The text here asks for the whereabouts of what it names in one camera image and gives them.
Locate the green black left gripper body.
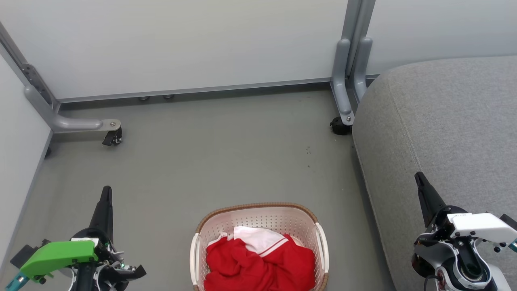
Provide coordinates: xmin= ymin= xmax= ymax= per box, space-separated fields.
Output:
xmin=19 ymin=227 xmax=124 ymax=284

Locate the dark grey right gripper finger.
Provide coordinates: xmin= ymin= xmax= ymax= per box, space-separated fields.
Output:
xmin=414 ymin=172 xmax=448 ymax=229

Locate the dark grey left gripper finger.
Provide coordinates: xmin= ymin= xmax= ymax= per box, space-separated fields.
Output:
xmin=89 ymin=186 xmax=114 ymax=241

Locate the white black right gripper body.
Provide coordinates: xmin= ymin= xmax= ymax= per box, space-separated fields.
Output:
xmin=419 ymin=205 xmax=517 ymax=246

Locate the red and white garment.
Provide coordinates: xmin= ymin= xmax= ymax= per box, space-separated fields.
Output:
xmin=204 ymin=226 xmax=317 ymax=291

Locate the grey fabric sofa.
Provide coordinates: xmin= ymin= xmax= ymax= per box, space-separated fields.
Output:
xmin=352 ymin=55 xmax=517 ymax=291

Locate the black caster wheel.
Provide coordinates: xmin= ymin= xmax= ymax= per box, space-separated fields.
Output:
xmin=102 ymin=127 xmax=123 ymax=147
xmin=330 ymin=116 xmax=352 ymax=136

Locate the grey curved partition leg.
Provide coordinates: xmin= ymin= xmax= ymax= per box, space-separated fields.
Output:
xmin=0 ymin=22 xmax=122 ymax=134

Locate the white perforated laundry basket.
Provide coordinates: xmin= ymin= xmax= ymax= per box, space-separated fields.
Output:
xmin=189 ymin=202 xmax=330 ymax=291

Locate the grey double partition leg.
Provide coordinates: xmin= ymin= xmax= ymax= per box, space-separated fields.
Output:
xmin=330 ymin=0 xmax=376 ymax=126

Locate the grey partition bottom rail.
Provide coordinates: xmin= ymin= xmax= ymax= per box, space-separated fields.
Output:
xmin=57 ymin=74 xmax=380 ymax=104

